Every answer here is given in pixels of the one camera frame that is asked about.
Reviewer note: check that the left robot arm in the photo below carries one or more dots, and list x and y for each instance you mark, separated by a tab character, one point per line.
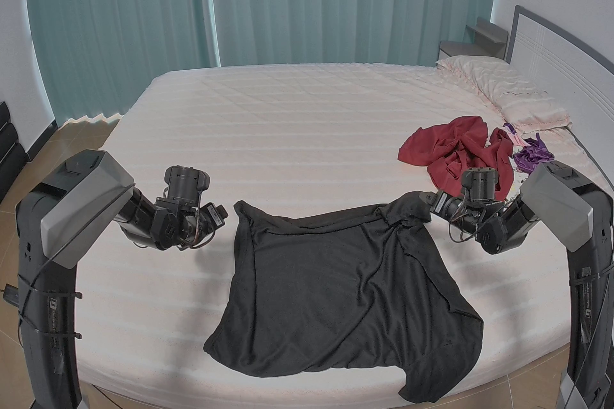
81	196

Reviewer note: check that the bed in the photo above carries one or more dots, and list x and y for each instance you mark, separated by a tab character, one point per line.
288	134

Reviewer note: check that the purple garment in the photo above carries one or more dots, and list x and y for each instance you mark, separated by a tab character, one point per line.
535	158

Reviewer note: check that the dark red garment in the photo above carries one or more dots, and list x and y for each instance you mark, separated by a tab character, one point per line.
460	143

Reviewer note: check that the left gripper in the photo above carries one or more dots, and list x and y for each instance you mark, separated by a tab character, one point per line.
211	218

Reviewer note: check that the grey bedside table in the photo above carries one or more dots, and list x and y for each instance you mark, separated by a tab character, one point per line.
479	43

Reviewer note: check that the pale pink garment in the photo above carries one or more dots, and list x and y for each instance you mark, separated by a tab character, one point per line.
517	138

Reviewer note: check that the black chest of drawers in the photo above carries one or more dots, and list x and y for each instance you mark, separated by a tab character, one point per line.
9	148

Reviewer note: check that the small black box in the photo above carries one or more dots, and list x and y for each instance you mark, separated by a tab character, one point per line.
10	295

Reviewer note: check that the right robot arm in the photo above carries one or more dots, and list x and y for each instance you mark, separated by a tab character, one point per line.
561	201

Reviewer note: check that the cream pillow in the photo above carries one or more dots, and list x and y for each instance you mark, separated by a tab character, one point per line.
503	90

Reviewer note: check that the black T-shirt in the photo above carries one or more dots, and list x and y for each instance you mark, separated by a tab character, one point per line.
326	292

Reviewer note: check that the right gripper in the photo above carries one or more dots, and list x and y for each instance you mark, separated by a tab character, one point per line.
446	206

